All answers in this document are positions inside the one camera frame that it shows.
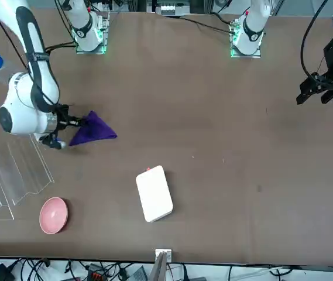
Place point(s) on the clear acrylic stepped rack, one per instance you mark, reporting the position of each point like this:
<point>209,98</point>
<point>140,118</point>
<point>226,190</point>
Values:
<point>14,187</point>

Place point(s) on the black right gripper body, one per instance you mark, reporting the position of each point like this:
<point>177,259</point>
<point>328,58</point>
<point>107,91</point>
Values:
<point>62,121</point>

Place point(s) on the pink bowl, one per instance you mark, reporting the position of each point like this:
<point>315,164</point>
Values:
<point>53,215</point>

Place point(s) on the purple towel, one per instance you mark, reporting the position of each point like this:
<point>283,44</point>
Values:
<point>96,131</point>

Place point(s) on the white three-drawer box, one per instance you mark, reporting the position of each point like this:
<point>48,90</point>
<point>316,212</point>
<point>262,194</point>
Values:
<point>154,194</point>

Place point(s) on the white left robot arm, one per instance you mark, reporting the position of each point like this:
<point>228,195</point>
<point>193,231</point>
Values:
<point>252,29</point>

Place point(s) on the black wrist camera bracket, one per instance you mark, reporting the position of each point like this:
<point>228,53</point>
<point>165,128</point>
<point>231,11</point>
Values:
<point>52,143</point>

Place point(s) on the black orange power plug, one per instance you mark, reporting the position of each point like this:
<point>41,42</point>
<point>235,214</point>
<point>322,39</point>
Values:
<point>96,273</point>

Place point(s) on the white post foot bracket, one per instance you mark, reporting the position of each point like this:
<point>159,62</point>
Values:
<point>169,254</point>

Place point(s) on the white power strip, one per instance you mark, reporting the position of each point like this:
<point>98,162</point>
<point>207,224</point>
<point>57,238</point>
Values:
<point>167,10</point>

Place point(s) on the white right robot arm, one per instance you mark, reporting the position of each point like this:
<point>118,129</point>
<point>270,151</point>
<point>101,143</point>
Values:
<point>22,114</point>

